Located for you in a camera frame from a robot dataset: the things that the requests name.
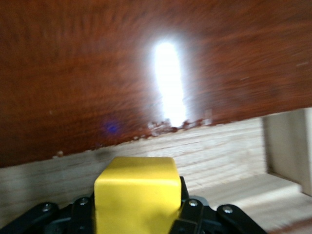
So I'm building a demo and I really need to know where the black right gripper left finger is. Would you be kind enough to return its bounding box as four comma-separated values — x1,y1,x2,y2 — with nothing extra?
0,196,96,234

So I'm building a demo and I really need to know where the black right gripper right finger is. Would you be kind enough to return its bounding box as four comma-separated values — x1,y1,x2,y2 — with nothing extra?
172,176,269,234

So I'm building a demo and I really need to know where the light wood drawer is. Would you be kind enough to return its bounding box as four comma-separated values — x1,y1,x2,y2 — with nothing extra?
0,107,312,234

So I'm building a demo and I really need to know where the yellow block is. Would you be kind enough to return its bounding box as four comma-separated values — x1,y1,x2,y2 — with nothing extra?
94,156,182,234

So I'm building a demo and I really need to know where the dark brown wooden cabinet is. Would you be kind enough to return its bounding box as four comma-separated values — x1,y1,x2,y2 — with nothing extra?
0,0,312,169

